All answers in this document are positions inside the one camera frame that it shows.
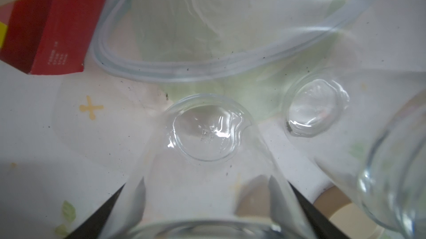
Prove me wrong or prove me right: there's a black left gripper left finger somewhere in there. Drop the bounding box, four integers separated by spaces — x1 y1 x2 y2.
65 178 146 239

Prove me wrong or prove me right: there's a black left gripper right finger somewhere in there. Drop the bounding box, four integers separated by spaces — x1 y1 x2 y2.
268 176 348 239

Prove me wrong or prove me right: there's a glass tea jar beige lid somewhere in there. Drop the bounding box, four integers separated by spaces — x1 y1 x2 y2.
100 94 315 239

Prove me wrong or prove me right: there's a red white bandage box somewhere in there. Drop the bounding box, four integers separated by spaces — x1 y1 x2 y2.
1 0 106 75

